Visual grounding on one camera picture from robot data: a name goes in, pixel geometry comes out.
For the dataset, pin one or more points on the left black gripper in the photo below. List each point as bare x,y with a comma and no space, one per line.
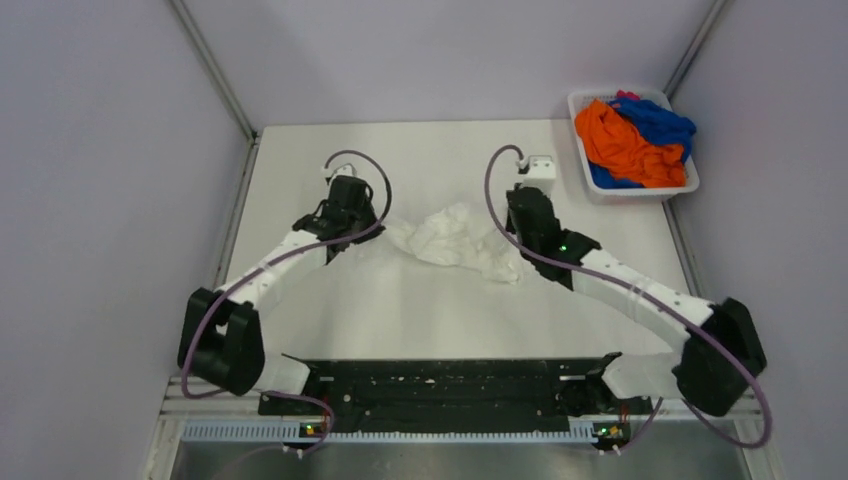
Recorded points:
369,208

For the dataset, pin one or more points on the blue t-shirt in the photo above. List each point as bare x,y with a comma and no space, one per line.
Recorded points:
658,125

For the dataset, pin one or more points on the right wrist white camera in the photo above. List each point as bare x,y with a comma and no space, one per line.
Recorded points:
537,171

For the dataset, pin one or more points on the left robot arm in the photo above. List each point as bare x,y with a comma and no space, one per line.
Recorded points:
225,338

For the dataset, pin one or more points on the white printed t-shirt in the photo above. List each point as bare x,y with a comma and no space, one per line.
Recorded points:
461,235

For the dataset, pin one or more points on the corner metal post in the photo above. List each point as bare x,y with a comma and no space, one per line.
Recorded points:
211,67
699,39

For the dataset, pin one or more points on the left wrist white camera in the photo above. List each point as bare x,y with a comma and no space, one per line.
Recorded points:
330,173

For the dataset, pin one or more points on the left corner metal post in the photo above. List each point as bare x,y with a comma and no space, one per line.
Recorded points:
211,67

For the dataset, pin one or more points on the pink t-shirt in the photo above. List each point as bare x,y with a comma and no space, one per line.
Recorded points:
628,95

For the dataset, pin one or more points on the white plastic basket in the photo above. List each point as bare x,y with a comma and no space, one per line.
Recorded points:
577,101

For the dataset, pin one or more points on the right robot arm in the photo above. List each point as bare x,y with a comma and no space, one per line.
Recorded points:
714,355

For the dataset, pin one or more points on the orange t-shirt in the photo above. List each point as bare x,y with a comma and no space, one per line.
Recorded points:
616,145

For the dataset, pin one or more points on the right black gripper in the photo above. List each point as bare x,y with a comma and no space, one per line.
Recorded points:
509,223

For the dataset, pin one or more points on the right corner metal post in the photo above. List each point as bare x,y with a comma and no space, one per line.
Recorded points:
699,39

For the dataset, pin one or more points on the wrist white camera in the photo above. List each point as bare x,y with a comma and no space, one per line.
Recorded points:
537,171
330,173

